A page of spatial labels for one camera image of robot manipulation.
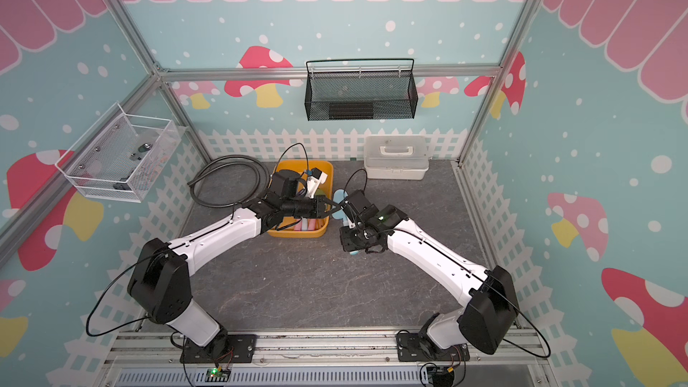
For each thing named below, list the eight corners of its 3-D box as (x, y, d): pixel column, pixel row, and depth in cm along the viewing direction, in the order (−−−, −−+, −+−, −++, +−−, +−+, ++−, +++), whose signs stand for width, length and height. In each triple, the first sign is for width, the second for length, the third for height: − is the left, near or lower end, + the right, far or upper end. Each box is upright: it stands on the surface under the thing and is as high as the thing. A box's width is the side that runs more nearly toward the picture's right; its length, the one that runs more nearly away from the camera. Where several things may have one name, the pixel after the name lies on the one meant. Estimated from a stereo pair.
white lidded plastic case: (365, 182, 116) (366, 160, 106) (364, 155, 127) (365, 133, 116) (425, 182, 116) (432, 160, 106) (418, 155, 127) (424, 133, 116)
